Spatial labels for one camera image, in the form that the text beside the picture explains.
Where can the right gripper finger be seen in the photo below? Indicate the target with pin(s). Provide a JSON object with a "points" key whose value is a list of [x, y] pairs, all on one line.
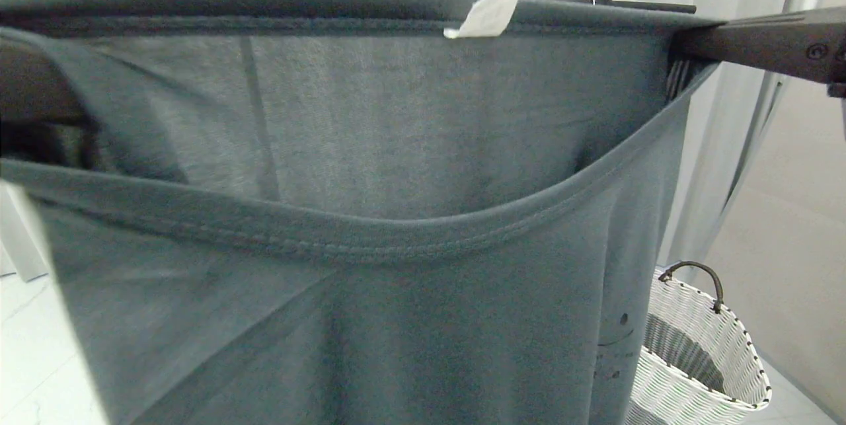
{"points": [[773, 45]]}

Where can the dark grey long-sleeved shirt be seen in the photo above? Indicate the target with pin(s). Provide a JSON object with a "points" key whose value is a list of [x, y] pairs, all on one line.
{"points": [[330, 312]]}

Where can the white laundry basket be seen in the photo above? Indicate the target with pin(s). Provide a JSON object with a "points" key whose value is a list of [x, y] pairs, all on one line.
{"points": [[687, 392]]}

